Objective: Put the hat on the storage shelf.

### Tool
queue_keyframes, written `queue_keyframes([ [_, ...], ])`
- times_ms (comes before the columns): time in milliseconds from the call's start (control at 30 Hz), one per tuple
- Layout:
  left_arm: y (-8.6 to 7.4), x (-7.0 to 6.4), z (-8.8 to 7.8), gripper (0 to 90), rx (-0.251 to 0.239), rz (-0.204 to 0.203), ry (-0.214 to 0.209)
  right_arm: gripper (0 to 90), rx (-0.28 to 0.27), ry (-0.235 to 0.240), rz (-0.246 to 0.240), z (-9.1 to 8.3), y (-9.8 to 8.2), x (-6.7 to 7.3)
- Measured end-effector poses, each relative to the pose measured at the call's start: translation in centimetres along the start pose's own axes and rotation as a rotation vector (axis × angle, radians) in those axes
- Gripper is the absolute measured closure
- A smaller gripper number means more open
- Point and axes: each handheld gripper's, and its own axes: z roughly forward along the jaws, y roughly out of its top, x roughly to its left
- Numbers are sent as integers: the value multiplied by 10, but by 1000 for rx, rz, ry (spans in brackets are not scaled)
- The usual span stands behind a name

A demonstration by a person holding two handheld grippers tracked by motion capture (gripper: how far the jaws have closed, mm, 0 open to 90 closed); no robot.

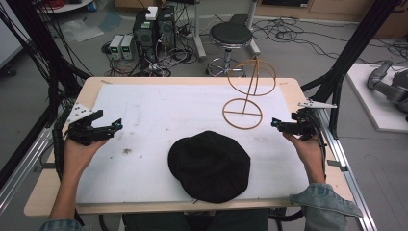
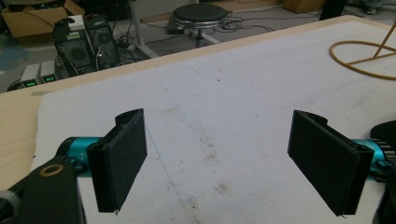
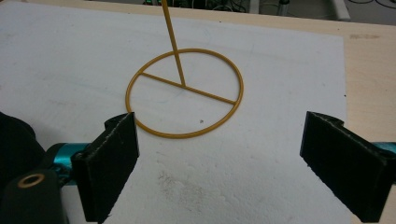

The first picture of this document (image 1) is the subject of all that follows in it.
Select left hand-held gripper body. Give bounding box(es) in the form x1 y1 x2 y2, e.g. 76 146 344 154
64 102 98 147

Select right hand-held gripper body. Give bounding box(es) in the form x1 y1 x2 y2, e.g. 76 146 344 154
290 98 339 142

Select person's left hand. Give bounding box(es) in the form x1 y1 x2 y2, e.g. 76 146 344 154
62 136 110 185

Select person's right hand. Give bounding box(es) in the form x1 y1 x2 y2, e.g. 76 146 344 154
282 132 325 185

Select white platform board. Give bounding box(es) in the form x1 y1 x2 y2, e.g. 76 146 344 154
345 63 408 135

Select white table mat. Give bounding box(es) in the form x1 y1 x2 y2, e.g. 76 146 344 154
75 83 310 205

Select grey power supply unit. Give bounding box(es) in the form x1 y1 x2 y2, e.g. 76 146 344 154
120 34 135 61
109 34 125 60

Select black hat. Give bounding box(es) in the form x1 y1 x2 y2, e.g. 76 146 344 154
166 129 252 204

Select black computer tower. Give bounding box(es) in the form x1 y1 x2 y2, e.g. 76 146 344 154
132 10 159 64
156 5 177 51

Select black round stool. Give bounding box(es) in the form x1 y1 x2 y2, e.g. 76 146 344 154
205 13 258 78

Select white box on tower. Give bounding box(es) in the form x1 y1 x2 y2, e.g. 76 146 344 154
144 5 160 21

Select person's dark trousers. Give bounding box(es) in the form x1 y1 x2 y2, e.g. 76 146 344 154
121 208 269 231

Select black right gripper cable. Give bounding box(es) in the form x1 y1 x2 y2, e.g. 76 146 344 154
302 107 328 181

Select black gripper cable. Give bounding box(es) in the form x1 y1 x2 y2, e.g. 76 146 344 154
51 107 75 181
302 107 328 181

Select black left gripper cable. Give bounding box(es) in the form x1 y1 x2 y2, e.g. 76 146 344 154
51 107 75 181

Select wooden wire hat stand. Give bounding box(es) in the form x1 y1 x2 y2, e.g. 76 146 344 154
221 55 278 131

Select aluminium rail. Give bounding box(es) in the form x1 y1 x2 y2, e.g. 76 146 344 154
0 127 54 216
314 105 379 231

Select tangle of floor cables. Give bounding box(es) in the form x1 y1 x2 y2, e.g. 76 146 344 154
101 6 200 78

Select black frame pole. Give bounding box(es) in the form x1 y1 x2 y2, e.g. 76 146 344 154
299 0 402 141
0 0 94 191

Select black floor cables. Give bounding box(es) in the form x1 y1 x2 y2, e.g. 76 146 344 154
215 13 408 66

